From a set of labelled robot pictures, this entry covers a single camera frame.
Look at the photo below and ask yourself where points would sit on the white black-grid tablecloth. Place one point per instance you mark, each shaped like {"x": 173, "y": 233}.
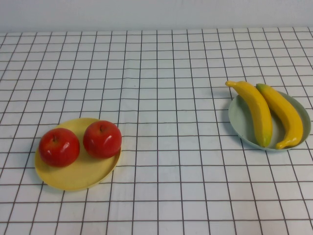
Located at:
{"x": 171, "y": 171}

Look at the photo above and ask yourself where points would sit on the yellow banana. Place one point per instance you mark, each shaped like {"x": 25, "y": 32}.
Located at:
{"x": 259, "y": 115}
{"x": 286, "y": 115}

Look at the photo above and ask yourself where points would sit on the pale green plastic plate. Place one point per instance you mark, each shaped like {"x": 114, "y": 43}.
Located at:
{"x": 240, "y": 122}

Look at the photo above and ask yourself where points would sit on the red apple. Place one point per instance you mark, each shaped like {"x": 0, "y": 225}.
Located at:
{"x": 102, "y": 142}
{"x": 58, "y": 149}

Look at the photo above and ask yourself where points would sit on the yellow plastic plate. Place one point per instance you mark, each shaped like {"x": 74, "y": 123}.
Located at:
{"x": 80, "y": 173}

